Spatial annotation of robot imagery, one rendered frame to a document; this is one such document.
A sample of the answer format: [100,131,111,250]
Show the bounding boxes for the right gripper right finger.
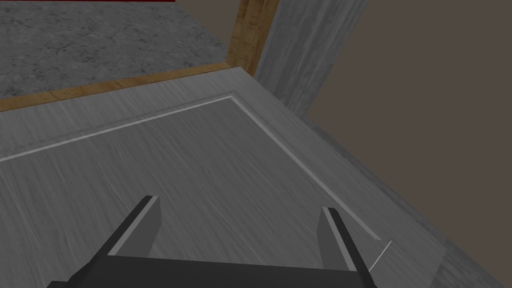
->
[316,206,370,273]

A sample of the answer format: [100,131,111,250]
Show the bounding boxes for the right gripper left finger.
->
[101,195,162,259]

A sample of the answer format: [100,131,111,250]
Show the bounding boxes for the grey panelled door leaf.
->
[0,66,508,288]

